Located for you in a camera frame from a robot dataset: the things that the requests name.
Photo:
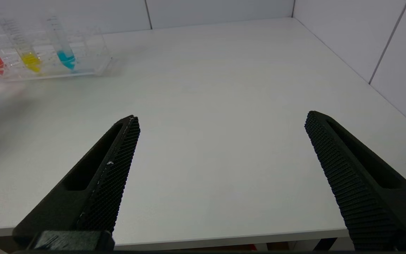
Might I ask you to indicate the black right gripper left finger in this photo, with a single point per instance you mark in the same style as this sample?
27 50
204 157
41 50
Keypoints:
93 183

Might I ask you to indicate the test tube for yellow pigment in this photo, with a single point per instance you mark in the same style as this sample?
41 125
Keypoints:
31 60

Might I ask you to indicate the clear acrylic test tube rack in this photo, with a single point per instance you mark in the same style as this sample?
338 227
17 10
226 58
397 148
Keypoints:
90 60

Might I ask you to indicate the test tube with blue pigment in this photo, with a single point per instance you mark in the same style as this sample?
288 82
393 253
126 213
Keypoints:
66 58

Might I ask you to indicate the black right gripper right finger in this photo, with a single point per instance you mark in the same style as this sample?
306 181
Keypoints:
361 183

